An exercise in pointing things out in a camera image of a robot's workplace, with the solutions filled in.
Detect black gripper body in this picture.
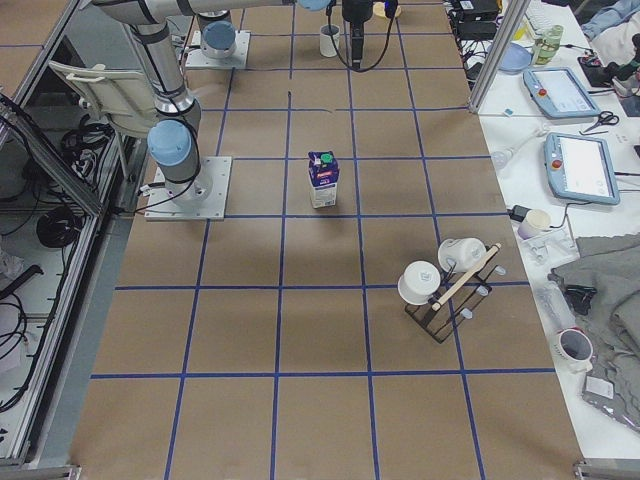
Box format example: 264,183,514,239
341,0,373,23

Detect white ceramic mug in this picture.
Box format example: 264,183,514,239
319,24,340,58

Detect blue white milk carton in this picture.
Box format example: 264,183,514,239
308,151,340,209

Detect white cup on rack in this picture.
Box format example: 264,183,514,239
397,260,441,306

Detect cream paper cup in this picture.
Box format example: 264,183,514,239
517,209,551,240

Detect black computer box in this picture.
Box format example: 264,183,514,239
451,0,500,22

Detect green glass jar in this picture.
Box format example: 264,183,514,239
532,24,564,66

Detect white light bulb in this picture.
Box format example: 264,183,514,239
491,126,549,170

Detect blue teach pendant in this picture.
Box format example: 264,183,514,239
543,133,620,205
522,67,601,119

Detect white mug on rack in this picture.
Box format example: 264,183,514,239
437,238,486,273

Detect black scissors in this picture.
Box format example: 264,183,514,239
579,110,620,135

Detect grey cloth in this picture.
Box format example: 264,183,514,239
548,234,639,431

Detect red rimmed white mug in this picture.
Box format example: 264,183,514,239
550,327,594,373

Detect aluminium frame post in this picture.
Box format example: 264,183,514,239
468,0,530,114

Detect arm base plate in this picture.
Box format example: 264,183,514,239
185,30,251,70
142,156,232,221

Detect black wire cup rack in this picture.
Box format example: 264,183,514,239
404,246,498,344

